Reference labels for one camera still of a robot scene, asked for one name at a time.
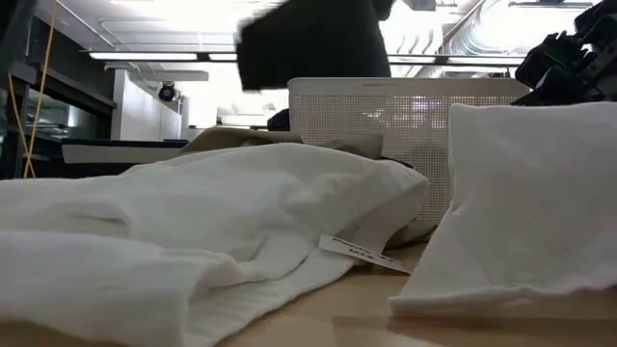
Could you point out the white perforated laundry basket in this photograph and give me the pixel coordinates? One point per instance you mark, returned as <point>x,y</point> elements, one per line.
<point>410,120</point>

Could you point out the black round ceiling camera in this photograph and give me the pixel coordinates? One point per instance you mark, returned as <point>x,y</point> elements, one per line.
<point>167,92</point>

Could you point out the dark shelving unit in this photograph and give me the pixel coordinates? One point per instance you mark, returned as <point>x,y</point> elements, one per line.
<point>53,87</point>

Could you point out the black object behind basket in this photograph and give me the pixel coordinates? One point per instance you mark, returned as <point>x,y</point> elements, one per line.
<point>279,121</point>

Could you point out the long ceiling light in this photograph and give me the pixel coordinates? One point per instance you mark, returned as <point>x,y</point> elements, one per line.
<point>143,56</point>
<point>482,61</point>

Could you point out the white garment label tag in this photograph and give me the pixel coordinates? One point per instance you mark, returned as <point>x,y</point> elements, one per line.
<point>361,253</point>

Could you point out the white folded cloth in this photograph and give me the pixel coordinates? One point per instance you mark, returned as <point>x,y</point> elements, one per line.
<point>525,202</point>

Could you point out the black garment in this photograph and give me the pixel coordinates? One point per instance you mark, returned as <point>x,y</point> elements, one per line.
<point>313,38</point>

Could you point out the large white garment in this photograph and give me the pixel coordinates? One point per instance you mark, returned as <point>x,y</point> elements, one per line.
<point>193,207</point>

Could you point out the white background table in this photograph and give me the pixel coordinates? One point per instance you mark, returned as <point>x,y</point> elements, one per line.
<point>115,150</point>

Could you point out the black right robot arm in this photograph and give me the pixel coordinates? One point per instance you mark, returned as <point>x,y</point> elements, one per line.
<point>600,21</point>

